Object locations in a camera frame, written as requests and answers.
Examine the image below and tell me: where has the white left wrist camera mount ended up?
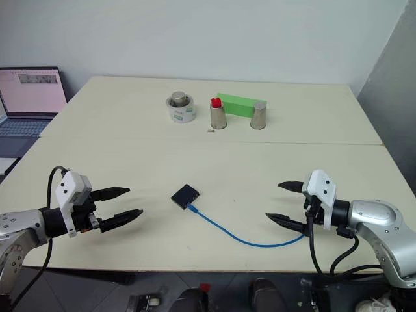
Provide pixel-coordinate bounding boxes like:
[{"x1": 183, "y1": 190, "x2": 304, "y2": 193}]
[{"x1": 55, "y1": 170, "x2": 94, "y2": 239}]

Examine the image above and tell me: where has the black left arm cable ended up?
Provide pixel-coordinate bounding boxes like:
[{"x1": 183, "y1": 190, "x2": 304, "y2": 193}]
[{"x1": 6, "y1": 166, "x2": 71, "y2": 311}]

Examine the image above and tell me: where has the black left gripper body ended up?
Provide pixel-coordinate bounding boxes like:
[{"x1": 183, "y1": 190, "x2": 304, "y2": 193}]
[{"x1": 71, "y1": 190, "x2": 108, "y2": 234}]

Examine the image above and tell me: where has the dark rounded shape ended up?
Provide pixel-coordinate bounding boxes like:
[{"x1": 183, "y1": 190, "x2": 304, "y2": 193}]
[
  {"x1": 248, "y1": 277, "x2": 279, "y2": 312},
  {"x1": 168, "y1": 287, "x2": 209, "y2": 312}
]

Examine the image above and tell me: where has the open laptop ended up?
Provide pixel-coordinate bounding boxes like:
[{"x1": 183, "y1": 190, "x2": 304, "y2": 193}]
[{"x1": 0, "y1": 66, "x2": 69, "y2": 161}]

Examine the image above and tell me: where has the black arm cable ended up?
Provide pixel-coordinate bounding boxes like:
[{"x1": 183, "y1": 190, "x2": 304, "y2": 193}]
[
  {"x1": 6, "y1": 166, "x2": 71, "y2": 311},
  {"x1": 305, "y1": 198, "x2": 386, "y2": 278}
]

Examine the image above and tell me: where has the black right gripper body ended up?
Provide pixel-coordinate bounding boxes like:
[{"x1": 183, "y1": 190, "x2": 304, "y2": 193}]
[{"x1": 302, "y1": 194, "x2": 326, "y2": 235}]

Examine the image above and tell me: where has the white tape roll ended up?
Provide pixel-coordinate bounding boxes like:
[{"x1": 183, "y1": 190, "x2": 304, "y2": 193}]
[{"x1": 165, "y1": 94, "x2": 197, "y2": 124}]

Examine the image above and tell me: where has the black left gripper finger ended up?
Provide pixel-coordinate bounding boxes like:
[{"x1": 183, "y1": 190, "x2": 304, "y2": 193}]
[
  {"x1": 99, "y1": 209, "x2": 144, "y2": 233},
  {"x1": 91, "y1": 187, "x2": 131, "y2": 203}
]

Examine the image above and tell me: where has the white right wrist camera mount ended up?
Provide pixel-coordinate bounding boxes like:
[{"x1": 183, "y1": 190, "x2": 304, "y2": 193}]
[{"x1": 301, "y1": 168, "x2": 337, "y2": 230}]

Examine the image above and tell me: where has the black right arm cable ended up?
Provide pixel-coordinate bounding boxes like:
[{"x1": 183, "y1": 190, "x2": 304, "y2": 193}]
[{"x1": 305, "y1": 198, "x2": 386, "y2": 278}]

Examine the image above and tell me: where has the steel cup holding red object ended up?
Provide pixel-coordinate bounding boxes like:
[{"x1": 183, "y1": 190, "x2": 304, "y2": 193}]
[{"x1": 209, "y1": 104, "x2": 228, "y2": 130}]

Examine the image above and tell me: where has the green rectangular block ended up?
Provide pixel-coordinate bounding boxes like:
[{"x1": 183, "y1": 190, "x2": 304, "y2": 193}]
[{"x1": 215, "y1": 92, "x2": 269, "y2": 119}]

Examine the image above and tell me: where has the blue cable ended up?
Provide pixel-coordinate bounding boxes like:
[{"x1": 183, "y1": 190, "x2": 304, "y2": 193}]
[{"x1": 187, "y1": 203, "x2": 307, "y2": 248}]

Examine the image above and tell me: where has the small black square box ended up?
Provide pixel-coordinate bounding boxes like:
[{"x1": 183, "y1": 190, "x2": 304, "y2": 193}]
[{"x1": 170, "y1": 183, "x2": 202, "y2": 212}]

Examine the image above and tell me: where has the white shoe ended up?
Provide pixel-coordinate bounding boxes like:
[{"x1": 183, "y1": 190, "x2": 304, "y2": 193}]
[{"x1": 354, "y1": 291, "x2": 393, "y2": 312}]

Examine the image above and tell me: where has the upturned steel cup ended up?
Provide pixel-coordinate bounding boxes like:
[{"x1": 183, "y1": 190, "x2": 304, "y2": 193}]
[{"x1": 249, "y1": 101, "x2": 268, "y2": 130}]

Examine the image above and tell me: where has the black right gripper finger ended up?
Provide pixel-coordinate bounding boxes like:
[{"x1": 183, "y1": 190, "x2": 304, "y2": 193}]
[
  {"x1": 278, "y1": 180, "x2": 305, "y2": 193},
  {"x1": 265, "y1": 213, "x2": 308, "y2": 233}
]

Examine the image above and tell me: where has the silver metal cylinder weight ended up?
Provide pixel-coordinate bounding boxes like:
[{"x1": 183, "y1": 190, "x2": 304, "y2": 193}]
[{"x1": 171, "y1": 91, "x2": 190, "y2": 108}]

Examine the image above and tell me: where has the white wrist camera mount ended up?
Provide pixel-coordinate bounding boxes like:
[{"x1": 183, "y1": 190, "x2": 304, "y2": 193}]
[
  {"x1": 55, "y1": 170, "x2": 94, "y2": 239},
  {"x1": 301, "y1": 168, "x2": 337, "y2": 230}
]

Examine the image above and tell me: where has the black and white device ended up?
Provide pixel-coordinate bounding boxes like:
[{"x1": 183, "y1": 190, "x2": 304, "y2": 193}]
[{"x1": 127, "y1": 293, "x2": 163, "y2": 312}]

